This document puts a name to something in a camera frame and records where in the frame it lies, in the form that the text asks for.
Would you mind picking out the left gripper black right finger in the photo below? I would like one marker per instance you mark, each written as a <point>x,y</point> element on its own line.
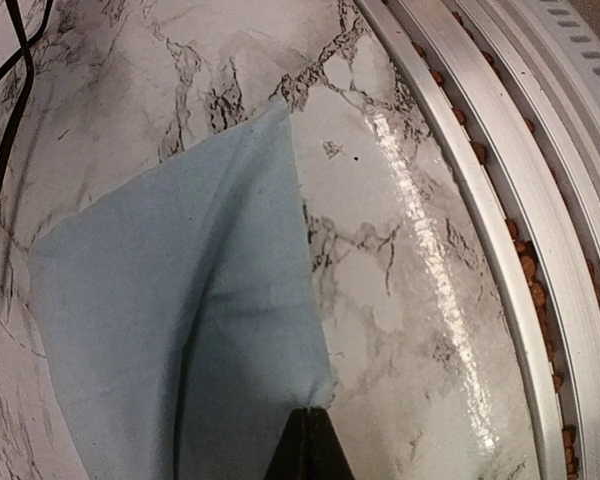
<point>326,459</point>

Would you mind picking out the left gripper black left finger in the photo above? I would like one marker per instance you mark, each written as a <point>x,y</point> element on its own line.
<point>290,458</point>

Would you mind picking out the aluminium front frame rail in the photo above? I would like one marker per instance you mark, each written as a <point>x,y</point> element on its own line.
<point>511,91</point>

